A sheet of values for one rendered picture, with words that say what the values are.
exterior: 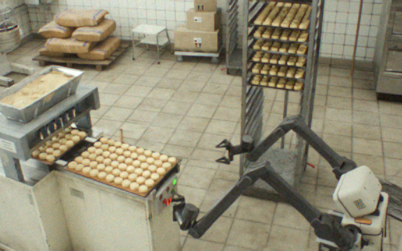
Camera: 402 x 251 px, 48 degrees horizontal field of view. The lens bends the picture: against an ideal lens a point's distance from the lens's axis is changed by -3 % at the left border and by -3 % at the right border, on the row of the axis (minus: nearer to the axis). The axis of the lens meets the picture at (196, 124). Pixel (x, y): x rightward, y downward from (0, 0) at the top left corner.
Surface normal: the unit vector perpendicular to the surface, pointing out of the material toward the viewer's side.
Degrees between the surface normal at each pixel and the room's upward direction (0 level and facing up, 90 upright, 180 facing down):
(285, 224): 0
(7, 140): 90
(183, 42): 91
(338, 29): 90
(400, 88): 90
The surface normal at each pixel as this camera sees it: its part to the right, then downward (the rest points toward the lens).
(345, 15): -0.29, 0.49
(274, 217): -0.02, -0.86
